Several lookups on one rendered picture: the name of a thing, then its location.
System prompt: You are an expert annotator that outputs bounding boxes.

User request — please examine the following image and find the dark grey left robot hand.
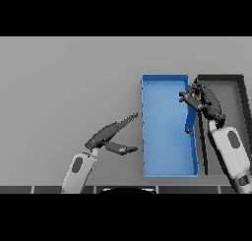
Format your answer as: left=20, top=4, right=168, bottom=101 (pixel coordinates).
left=84, top=111, right=140, bottom=156

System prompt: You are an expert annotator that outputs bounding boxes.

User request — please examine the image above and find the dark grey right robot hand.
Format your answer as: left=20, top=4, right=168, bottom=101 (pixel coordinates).
left=178, top=77, right=227, bottom=129

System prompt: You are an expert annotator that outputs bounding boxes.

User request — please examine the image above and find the dark grey bin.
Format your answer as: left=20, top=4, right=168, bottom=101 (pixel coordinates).
left=195, top=74, right=252, bottom=177

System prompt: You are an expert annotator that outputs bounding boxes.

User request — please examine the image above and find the blue bin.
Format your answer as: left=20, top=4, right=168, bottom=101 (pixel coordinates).
left=140, top=73, right=201, bottom=179

